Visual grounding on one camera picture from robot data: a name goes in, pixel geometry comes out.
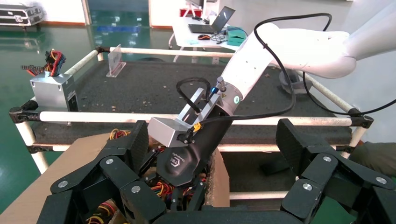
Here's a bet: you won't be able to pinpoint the black open laptop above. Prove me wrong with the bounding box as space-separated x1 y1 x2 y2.
188 6 236 35

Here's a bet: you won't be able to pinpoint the black rubber table mat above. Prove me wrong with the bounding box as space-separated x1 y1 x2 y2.
31 60 354 146

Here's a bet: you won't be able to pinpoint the red desk object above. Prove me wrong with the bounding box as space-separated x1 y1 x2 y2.
180 8 203 18

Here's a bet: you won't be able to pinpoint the grey tape roll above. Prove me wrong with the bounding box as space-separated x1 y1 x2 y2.
278 68 305 94

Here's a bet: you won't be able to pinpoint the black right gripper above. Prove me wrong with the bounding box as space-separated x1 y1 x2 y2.
138 106 233 212

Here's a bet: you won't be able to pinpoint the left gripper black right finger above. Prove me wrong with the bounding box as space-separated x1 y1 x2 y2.
275 118 396 224

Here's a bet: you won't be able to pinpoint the teal cardboard box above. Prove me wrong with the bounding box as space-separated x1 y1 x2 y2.
226 27 248 47

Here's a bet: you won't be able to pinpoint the black aluminium flight case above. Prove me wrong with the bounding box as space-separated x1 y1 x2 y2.
0 3 44 28

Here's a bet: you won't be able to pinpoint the short black camera cable loop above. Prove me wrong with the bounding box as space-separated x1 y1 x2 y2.
176 77 212 116

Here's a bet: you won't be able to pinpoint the brown cardboard divider box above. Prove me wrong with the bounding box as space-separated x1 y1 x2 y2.
0 133 231 224

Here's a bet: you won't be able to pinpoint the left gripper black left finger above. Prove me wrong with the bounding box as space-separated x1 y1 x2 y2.
36 119 168 224

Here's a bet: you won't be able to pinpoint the white office desk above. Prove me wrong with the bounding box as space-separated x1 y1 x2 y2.
168 16 248 64

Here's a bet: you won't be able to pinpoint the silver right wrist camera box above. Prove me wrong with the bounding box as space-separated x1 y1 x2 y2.
147 87 222 148

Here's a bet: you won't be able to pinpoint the long black arm cable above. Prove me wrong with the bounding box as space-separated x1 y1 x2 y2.
185 12 396 144

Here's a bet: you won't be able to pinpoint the clear acrylic sign holder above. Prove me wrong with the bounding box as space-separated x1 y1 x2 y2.
106 44 127 78

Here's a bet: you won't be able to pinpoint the power supply coloured wire bundle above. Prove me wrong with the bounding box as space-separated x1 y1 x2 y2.
151 182 174 198
110 128 131 140
148 143 168 154
85 201 118 224

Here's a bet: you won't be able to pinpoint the silver power supply coloured wires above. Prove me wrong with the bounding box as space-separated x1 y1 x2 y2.
21 49 79 112

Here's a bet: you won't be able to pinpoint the olive green trousers leg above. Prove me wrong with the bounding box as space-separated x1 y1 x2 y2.
349 141 396 180

